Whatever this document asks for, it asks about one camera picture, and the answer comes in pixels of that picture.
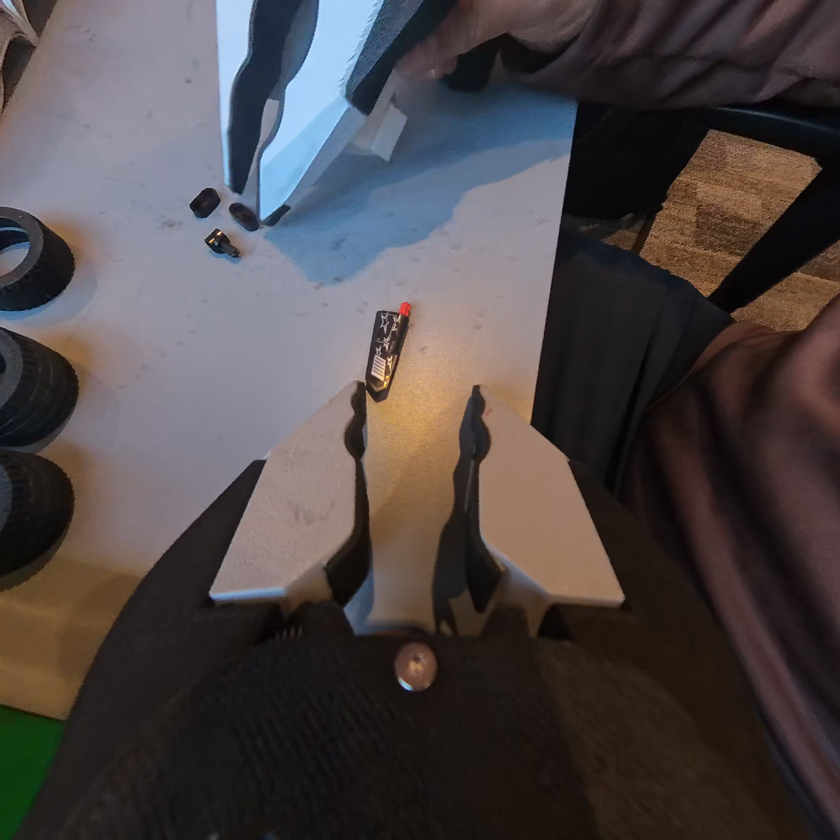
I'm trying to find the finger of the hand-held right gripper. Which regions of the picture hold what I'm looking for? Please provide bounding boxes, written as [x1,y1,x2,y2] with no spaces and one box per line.
[258,0,421,228]
[217,0,320,195]

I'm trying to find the white desk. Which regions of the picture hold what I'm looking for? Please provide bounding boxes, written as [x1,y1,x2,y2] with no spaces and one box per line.
[0,0,578,723]

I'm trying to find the black chair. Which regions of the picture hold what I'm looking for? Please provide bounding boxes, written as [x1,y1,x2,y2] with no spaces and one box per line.
[564,101,840,316]

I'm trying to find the black rubber toy tire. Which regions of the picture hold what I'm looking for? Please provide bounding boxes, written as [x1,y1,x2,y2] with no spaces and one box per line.
[0,206,76,312]
[0,449,74,578]
[0,326,80,450]

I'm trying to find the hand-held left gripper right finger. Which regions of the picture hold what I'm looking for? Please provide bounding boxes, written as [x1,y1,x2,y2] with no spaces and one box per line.
[459,386,626,614]

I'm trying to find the black star-print toy part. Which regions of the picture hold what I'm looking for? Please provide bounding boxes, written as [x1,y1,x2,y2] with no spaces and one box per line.
[364,308,411,401]

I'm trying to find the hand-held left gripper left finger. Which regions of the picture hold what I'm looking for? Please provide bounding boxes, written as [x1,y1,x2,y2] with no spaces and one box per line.
[209,381,378,618]

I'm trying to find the person's right hand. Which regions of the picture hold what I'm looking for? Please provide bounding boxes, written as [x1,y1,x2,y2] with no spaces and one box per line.
[395,0,565,81]

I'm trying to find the green mat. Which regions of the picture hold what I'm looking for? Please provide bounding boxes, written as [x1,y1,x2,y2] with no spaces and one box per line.
[0,705,67,840]

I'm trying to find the open paper booklet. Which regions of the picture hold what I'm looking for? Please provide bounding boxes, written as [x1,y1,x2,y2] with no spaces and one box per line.
[0,0,56,112]

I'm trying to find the person's dark trousers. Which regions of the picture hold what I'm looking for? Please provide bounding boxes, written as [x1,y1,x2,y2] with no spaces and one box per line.
[532,223,736,493]

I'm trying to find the person's purple sweater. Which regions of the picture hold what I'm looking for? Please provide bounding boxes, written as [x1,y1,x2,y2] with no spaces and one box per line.
[617,308,840,840]

